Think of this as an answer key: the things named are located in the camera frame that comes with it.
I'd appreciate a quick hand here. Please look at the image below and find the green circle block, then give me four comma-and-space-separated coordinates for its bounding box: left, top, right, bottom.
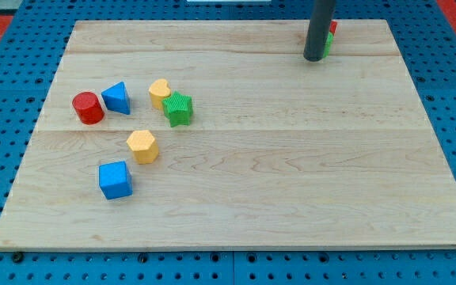
323, 32, 334, 58

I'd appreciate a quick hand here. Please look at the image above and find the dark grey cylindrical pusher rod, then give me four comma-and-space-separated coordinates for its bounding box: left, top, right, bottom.
303, 0, 336, 62

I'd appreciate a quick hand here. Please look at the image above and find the light wooden board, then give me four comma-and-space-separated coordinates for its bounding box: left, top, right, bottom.
0, 20, 456, 252

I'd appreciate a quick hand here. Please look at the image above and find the red block behind rod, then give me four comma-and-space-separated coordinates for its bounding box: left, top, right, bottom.
329, 20, 337, 35

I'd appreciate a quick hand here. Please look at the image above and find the green star block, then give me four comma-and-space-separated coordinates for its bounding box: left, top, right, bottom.
162, 91, 193, 127

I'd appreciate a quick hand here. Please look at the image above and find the yellow hexagon block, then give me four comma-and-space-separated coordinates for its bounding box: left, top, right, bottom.
127, 130, 159, 164

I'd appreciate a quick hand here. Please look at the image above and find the red cylinder block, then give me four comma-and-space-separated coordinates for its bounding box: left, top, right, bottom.
72, 92, 105, 125

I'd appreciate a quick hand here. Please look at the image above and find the yellow heart block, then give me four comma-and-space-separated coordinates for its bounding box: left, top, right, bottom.
148, 78, 171, 110

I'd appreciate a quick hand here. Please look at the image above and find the blue triangle block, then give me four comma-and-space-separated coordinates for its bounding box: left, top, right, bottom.
101, 82, 131, 115

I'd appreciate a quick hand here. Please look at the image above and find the blue cube block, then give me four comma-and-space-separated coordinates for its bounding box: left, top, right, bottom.
98, 161, 133, 200

